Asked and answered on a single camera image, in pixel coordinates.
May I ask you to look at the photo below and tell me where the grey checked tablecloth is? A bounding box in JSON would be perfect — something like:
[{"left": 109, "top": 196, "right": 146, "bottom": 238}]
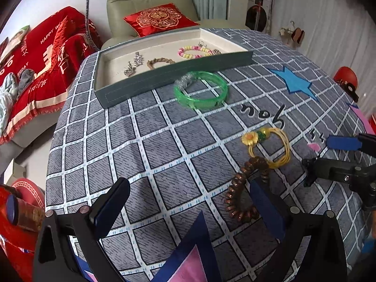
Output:
[{"left": 44, "top": 27, "right": 376, "bottom": 282}]

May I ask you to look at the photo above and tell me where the white washing machine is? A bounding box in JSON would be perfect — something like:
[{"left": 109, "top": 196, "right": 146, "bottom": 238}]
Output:
[{"left": 245, "top": 0, "right": 274, "bottom": 33}]

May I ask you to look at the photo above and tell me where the blue capped bottle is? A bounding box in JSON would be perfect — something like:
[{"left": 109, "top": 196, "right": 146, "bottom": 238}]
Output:
[{"left": 6, "top": 194, "right": 44, "bottom": 232}]

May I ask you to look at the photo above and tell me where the yellow sunflower hair tie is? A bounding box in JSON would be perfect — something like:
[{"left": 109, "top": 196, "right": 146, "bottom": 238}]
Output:
[{"left": 241, "top": 127, "right": 291, "bottom": 169}]

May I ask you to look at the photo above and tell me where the red blanket sofa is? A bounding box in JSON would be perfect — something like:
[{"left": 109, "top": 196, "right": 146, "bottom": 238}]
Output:
[{"left": 0, "top": 6, "right": 103, "bottom": 146}]

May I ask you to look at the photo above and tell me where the white cardboard box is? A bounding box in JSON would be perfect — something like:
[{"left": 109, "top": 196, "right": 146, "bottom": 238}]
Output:
[{"left": 6, "top": 159, "right": 27, "bottom": 183}]

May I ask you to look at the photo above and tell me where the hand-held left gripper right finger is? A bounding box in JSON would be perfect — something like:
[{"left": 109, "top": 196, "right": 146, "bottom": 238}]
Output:
[{"left": 249, "top": 179, "right": 347, "bottom": 282}]

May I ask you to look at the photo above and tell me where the green plastic bangle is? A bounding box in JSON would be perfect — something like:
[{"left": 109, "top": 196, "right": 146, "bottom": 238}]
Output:
[{"left": 173, "top": 71, "right": 229, "bottom": 110}]

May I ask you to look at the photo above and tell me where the grey jewelry tray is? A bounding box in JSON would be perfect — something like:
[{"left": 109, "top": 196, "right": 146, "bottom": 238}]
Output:
[{"left": 94, "top": 27, "right": 254, "bottom": 109}]

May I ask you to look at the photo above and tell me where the brown braided bracelet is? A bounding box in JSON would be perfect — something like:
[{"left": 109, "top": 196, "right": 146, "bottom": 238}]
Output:
[{"left": 146, "top": 58, "right": 176, "bottom": 70}]

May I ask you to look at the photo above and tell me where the flexible phone holder pole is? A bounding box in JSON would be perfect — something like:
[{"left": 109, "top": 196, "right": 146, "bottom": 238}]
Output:
[{"left": 84, "top": 0, "right": 94, "bottom": 50}]

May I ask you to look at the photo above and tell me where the light blue garment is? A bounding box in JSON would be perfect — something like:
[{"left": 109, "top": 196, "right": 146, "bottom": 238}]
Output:
[{"left": 0, "top": 72, "right": 19, "bottom": 136}]

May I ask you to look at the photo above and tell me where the red plastic stool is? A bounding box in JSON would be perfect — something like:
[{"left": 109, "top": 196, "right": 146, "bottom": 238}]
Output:
[{"left": 333, "top": 67, "right": 359, "bottom": 94}]

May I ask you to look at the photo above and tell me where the pastel beaded bracelet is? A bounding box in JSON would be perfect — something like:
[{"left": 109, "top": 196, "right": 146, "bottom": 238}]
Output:
[{"left": 177, "top": 45, "right": 212, "bottom": 59}]

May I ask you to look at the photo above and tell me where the red gift box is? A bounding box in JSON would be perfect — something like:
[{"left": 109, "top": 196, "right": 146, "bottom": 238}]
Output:
[{"left": 0, "top": 184, "right": 44, "bottom": 282}]

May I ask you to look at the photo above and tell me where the red round patterned tin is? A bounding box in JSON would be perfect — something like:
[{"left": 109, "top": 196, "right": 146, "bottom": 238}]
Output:
[{"left": 12, "top": 178, "right": 46, "bottom": 209}]

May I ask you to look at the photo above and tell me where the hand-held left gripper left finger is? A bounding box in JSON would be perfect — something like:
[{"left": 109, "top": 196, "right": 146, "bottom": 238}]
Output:
[{"left": 34, "top": 177, "right": 131, "bottom": 282}]

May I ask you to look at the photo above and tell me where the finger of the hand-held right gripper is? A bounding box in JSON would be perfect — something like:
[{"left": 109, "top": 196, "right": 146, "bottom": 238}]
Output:
[
  {"left": 302, "top": 156, "right": 376, "bottom": 187},
  {"left": 327, "top": 133, "right": 376, "bottom": 153}
]

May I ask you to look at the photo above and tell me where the white sheer curtain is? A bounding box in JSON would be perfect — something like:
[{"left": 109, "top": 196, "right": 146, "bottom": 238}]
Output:
[{"left": 272, "top": 0, "right": 376, "bottom": 77}]

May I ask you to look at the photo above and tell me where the red embroidered cushion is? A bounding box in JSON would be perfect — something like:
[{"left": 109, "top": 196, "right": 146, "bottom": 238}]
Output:
[{"left": 123, "top": 3, "right": 200, "bottom": 38}]

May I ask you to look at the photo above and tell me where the grey sofa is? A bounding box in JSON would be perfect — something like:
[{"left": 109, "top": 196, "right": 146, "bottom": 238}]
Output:
[{"left": 0, "top": 123, "right": 59, "bottom": 174}]

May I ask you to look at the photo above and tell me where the portrait print pillow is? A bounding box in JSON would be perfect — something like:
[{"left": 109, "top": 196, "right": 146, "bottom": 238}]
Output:
[{"left": 0, "top": 25, "right": 31, "bottom": 65}]

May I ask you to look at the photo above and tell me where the black object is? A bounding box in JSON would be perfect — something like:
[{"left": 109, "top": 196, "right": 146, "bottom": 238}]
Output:
[{"left": 342, "top": 81, "right": 359, "bottom": 103}]

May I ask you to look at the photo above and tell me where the brown beaded bracelet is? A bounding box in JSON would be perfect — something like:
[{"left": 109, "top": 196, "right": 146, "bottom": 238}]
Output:
[{"left": 224, "top": 156, "right": 271, "bottom": 223}]

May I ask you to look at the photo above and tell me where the grey garment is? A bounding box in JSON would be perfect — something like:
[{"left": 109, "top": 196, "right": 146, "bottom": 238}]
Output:
[{"left": 16, "top": 69, "right": 37, "bottom": 100}]

